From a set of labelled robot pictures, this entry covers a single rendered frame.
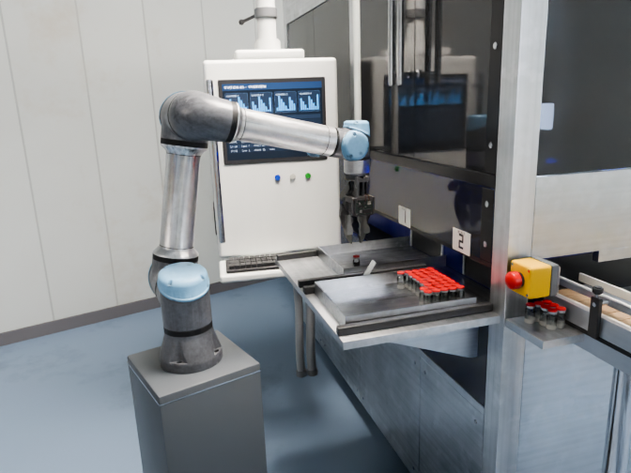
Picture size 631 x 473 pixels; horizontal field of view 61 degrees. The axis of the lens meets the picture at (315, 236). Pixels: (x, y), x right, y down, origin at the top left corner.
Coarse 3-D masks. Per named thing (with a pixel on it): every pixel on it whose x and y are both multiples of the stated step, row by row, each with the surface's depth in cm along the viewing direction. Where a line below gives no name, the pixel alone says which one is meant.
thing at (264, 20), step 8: (256, 0) 197; (264, 0) 195; (272, 0) 197; (256, 8) 196; (264, 8) 195; (272, 8) 196; (256, 16) 197; (264, 16) 196; (272, 16) 197; (240, 24) 206; (264, 24) 197; (272, 24) 198; (264, 32) 198; (272, 32) 199; (256, 40) 200; (264, 40) 198; (272, 40) 198; (256, 48) 200; (264, 48) 198; (272, 48) 199; (280, 48) 202
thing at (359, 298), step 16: (384, 272) 151; (320, 288) 140; (336, 288) 147; (352, 288) 148; (368, 288) 148; (384, 288) 148; (336, 304) 137; (352, 304) 137; (368, 304) 137; (384, 304) 136; (400, 304) 136; (416, 304) 135; (432, 304) 127; (448, 304) 128; (464, 304) 129; (352, 320) 122; (368, 320) 123
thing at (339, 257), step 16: (368, 240) 185; (384, 240) 186; (400, 240) 188; (320, 256) 177; (336, 256) 179; (352, 256) 178; (368, 256) 178; (384, 256) 177; (400, 256) 176; (416, 256) 176; (432, 256) 164; (336, 272) 162; (352, 272) 157
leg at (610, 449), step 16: (624, 384) 113; (624, 400) 113; (608, 416) 117; (624, 416) 114; (608, 432) 117; (624, 432) 115; (608, 448) 118; (624, 448) 116; (608, 464) 118; (624, 464) 117
